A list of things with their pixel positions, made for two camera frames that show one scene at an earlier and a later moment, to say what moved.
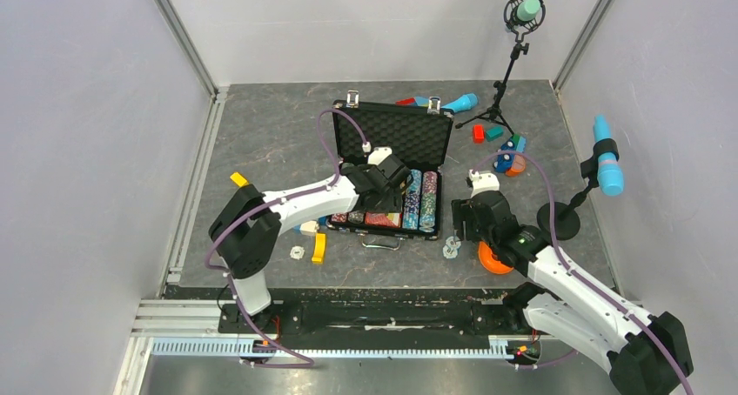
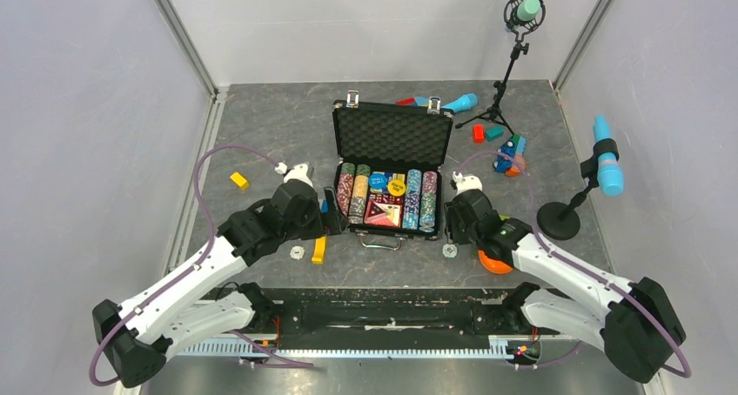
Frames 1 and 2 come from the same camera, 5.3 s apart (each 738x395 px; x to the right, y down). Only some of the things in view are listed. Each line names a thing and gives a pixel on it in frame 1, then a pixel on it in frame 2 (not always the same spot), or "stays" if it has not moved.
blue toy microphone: (466, 102) stays
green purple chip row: (428, 202) stays
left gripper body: (391, 201) -> (309, 227)
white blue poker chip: (449, 252) stays
